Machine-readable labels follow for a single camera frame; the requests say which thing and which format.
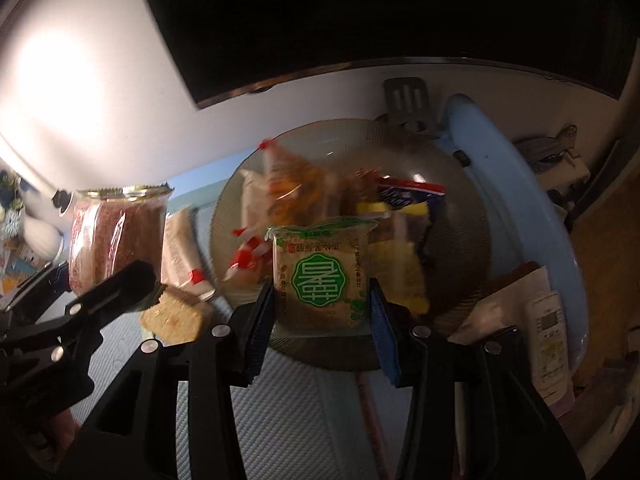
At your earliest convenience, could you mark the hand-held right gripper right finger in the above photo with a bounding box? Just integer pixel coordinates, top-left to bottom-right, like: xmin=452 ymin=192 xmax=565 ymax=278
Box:
xmin=369 ymin=280 xmax=586 ymax=480

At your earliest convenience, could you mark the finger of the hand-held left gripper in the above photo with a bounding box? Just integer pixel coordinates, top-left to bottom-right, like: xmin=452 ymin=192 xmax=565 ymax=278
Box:
xmin=10 ymin=261 xmax=73 ymax=311
xmin=65 ymin=260 xmax=167 ymax=333

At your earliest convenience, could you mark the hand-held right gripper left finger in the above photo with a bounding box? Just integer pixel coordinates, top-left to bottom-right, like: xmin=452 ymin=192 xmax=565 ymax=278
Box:
xmin=60 ymin=277 xmax=276 ymax=480

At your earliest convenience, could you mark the brown cake clear packet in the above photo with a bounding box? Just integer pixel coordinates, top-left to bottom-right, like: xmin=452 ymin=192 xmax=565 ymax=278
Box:
xmin=69 ymin=185 xmax=175 ymax=297

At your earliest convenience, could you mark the green label snack packet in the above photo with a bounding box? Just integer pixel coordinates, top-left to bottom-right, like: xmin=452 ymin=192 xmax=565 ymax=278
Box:
xmin=265 ymin=216 xmax=378 ymax=337

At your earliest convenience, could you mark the yellow snack packet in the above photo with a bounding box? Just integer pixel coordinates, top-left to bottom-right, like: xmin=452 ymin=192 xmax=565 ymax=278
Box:
xmin=356 ymin=200 xmax=433 ymax=313

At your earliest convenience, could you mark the grey glass plate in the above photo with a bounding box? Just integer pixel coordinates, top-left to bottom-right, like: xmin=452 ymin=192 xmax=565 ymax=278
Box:
xmin=210 ymin=119 xmax=493 ymax=372

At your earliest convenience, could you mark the blue red snack packet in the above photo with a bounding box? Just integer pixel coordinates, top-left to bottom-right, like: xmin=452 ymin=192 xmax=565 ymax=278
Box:
xmin=376 ymin=176 xmax=447 ymax=211

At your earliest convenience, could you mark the red clear snack packet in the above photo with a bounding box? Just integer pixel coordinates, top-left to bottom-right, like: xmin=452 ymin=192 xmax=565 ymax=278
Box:
xmin=257 ymin=139 xmax=346 ymax=221

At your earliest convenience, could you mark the white ceramic vase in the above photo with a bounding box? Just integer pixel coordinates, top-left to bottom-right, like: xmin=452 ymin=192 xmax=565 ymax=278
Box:
xmin=22 ymin=187 xmax=68 ymax=263

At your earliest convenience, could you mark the brown biscuit packet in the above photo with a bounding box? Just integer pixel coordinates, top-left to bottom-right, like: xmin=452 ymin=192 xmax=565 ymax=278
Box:
xmin=140 ymin=287 xmax=216 ymax=346

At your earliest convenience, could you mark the cream snack packet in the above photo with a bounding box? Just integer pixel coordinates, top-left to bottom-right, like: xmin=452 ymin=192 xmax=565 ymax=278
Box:
xmin=161 ymin=206 xmax=217 ymax=301

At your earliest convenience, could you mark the red white striped packet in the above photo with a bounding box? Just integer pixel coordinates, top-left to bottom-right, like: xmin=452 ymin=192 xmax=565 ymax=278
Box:
xmin=222 ymin=227 xmax=273 ymax=281

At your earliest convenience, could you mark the blue textured mat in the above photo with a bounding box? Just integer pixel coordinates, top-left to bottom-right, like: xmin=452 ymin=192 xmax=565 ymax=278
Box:
xmin=75 ymin=94 xmax=588 ymax=480

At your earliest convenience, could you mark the blue flower decoration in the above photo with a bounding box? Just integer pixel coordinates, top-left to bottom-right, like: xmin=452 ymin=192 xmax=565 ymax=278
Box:
xmin=0 ymin=170 xmax=26 ymax=241

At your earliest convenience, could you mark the beige paper packet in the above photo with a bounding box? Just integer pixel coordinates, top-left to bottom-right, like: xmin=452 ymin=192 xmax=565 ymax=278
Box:
xmin=450 ymin=262 xmax=551 ymax=346

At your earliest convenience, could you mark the white remote control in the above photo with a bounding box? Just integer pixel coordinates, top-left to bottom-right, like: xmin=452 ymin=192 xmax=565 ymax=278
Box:
xmin=527 ymin=291 xmax=571 ymax=408

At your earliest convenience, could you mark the black slotted spatula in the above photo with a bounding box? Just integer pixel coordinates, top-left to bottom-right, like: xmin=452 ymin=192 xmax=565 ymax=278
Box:
xmin=382 ymin=77 xmax=438 ymax=136

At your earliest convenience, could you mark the grey metal clamp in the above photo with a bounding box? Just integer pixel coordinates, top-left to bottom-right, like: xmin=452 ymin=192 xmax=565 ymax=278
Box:
xmin=515 ymin=125 xmax=591 ymax=201

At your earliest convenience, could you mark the black television screen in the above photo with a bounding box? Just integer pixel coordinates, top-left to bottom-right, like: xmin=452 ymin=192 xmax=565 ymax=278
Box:
xmin=132 ymin=0 xmax=640 ymax=110

